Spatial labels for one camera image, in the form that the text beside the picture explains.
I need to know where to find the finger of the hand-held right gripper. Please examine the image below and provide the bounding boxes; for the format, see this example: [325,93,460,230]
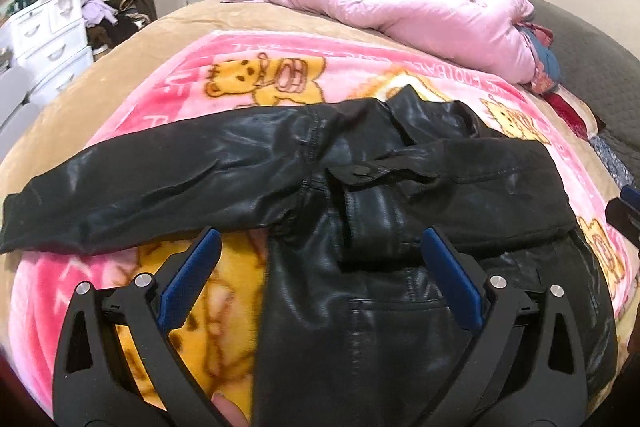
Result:
[605,186,640,251]

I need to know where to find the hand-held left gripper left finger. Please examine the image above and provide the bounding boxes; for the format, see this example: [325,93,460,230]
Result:
[51,227,232,427]

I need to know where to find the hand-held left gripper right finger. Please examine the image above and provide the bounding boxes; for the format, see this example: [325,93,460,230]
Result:
[421,227,589,427]

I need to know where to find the black leather jacket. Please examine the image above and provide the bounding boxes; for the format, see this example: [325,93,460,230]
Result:
[0,84,619,427]

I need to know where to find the blue and red floral clothes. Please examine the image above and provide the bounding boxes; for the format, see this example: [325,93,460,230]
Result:
[515,22,564,96]

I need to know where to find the pile of dark clothes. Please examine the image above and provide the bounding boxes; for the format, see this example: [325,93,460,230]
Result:
[82,0,159,54]

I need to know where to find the person's left hand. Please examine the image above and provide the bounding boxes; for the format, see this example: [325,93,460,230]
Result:
[210,390,248,427]

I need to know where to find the blue patterned cloth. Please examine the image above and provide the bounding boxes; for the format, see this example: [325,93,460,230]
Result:
[590,134,637,188]

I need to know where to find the dark red cloth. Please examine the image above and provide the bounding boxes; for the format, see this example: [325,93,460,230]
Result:
[542,92,602,140]

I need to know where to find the grey padded headboard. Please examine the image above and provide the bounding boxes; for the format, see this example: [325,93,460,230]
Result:
[487,0,640,190]

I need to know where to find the pink bear printed blanket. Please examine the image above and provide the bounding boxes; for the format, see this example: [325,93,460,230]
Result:
[10,29,629,414]

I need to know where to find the light pink quilt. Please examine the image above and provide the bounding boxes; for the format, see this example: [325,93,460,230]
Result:
[220,0,539,86]

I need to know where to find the white drawer unit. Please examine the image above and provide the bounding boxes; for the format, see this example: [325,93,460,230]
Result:
[0,0,96,108]

